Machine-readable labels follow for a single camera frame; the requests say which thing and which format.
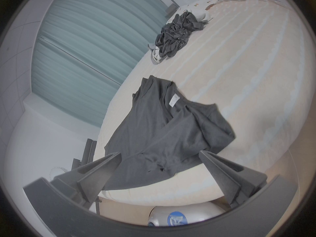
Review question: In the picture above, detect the bed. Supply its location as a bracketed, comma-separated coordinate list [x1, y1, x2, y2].
[95, 0, 312, 214]

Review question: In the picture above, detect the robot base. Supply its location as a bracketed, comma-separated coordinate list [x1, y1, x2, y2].
[148, 201, 230, 228]

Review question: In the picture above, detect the black T-shirt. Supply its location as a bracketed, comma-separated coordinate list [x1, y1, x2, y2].
[102, 75, 236, 191]

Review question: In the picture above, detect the blue-green curtain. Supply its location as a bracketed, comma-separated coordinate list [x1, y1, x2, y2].
[31, 0, 171, 129]

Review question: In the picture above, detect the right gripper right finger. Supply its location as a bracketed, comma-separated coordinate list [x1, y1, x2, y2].
[199, 150, 267, 204]

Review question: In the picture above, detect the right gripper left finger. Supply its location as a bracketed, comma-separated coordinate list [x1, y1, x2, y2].
[51, 152, 122, 204]

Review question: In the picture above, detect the pile of clothes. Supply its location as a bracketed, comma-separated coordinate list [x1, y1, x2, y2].
[148, 11, 211, 65]

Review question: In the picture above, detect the black chest of drawers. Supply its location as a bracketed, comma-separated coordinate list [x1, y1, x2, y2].
[72, 138, 97, 172]

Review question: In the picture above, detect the white printed pillow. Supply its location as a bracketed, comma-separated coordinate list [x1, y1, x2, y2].
[167, 0, 219, 24]

